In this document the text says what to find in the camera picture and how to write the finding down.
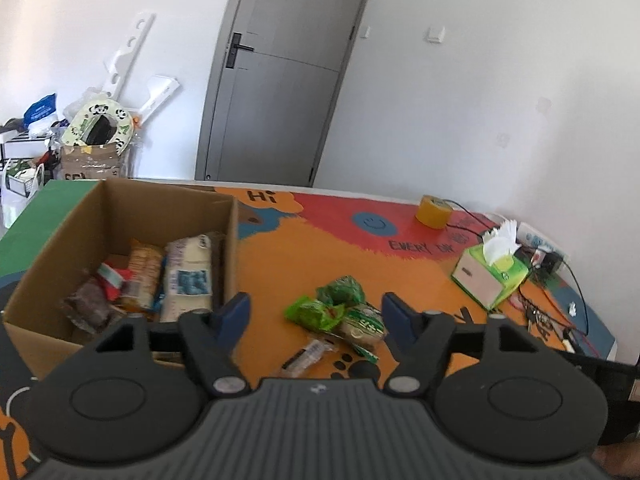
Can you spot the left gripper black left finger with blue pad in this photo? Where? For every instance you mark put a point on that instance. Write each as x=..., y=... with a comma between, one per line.
x=209, y=339

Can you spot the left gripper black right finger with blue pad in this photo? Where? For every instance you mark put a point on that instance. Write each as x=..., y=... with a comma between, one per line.
x=423, y=340

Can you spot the red snack packet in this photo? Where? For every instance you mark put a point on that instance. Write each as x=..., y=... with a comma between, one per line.
x=112, y=281

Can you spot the pale green snack packet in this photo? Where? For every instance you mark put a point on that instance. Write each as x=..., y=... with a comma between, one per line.
x=363, y=329

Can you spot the white blue snack bag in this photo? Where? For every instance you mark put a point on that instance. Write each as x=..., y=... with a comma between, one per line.
x=188, y=277

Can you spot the dark green snack packet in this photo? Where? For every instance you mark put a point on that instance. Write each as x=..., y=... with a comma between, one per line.
x=344, y=290

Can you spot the open cardboard box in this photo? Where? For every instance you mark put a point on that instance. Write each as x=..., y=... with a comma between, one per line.
x=71, y=227

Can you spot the green tissue box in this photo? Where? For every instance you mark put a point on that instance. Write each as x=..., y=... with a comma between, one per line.
x=490, y=272

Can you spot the orange biscuit packet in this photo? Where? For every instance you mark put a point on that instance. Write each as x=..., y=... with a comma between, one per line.
x=145, y=263

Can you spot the clear wrapped small packet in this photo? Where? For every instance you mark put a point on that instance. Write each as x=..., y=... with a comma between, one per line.
x=307, y=357

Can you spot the bunch of keys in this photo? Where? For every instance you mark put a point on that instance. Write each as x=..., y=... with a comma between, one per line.
x=534, y=317

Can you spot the colourful cartoon play mat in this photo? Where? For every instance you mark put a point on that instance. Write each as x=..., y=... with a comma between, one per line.
x=110, y=411

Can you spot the dark brown snack packet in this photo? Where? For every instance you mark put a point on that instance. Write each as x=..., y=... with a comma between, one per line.
x=88, y=308

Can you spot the yellow tape roll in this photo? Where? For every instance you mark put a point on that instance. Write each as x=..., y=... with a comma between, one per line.
x=433, y=212

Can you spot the white power strip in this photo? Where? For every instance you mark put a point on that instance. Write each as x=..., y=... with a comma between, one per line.
x=531, y=237

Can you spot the black power adapter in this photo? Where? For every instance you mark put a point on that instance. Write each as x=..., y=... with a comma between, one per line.
x=546, y=260

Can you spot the brown SF cardboard box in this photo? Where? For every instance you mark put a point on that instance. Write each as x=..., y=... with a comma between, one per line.
x=87, y=162

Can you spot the grey door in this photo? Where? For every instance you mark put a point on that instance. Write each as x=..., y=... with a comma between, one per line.
x=266, y=121

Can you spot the panda child toilet seat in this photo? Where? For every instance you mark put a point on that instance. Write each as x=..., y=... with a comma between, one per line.
x=100, y=121

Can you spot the white plastic shopping bag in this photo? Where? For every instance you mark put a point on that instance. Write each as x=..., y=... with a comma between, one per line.
x=21, y=180

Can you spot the short white foam piece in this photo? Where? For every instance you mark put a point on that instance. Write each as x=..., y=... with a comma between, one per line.
x=160, y=88

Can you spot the black shoe rack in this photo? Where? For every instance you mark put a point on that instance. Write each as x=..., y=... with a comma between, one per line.
x=17, y=146

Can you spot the blue plastic bag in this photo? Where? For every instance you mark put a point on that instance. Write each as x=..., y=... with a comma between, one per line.
x=40, y=110

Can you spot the tall white foam piece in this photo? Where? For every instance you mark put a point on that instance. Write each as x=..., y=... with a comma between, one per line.
x=119, y=65

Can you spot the black door handle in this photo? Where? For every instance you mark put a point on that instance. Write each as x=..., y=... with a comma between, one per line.
x=234, y=48

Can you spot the white wall switch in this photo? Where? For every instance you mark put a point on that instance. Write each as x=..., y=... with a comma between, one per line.
x=435, y=34

